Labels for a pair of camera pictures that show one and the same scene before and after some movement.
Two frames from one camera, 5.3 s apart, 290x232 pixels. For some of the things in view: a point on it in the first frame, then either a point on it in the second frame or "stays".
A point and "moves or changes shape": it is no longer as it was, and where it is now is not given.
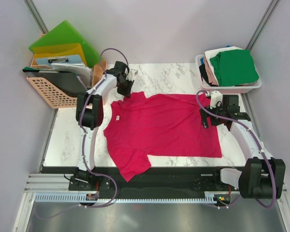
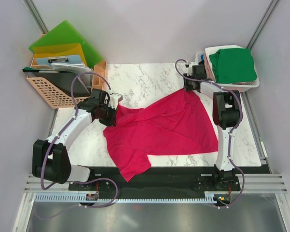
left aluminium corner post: x=36 y=16 stays
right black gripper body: x=219 y=109 -> x=188 y=84
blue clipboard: x=72 y=59 stays
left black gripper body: x=127 y=82 -> x=107 y=114
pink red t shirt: x=168 y=124 moves or changes shape
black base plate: x=158 y=180 stays
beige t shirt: x=211 y=75 stays
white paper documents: x=84 y=73 stays
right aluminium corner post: x=272 y=6 stays
